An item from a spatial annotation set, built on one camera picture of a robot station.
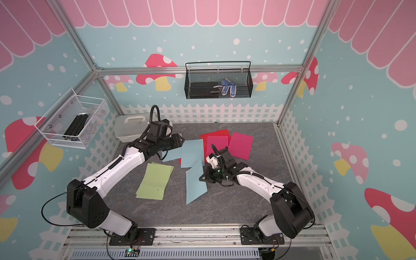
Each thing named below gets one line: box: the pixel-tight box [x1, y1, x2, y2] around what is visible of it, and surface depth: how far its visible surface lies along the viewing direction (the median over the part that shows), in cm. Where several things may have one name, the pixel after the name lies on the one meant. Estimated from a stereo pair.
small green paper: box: [143, 163, 172, 181], surface depth 96 cm
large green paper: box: [135, 161, 175, 200], surface depth 94 cm
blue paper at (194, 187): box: [185, 159, 208, 205], surface depth 87 cm
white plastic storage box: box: [113, 113, 152, 143], surface depth 107 cm
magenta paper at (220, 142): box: [206, 135, 229, 158], surface depth 114 cm
